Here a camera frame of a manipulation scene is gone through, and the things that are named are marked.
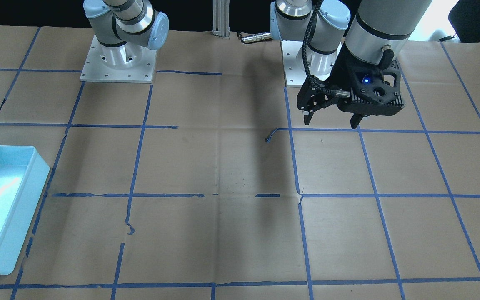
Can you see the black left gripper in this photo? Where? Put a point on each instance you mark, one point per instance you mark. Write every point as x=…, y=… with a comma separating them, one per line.
x=345, y=77

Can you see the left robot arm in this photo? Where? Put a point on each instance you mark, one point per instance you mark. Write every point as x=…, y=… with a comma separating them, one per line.
x=322, y=26

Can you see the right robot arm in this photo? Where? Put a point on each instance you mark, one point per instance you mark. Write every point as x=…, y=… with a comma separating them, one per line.
x=94, y=109

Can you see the light blue plastic bin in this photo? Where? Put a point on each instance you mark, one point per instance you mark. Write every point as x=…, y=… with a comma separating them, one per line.
x=23, y=174

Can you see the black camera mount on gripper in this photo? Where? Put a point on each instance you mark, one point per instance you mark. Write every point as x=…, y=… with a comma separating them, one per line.
x=374, y=87

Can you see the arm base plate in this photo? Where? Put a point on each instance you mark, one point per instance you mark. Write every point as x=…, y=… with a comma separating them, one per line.
x=128, y=63
x=319, y=65

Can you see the aluminium extrusion post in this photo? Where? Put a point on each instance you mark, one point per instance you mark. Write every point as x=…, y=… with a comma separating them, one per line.
x=220, y=14

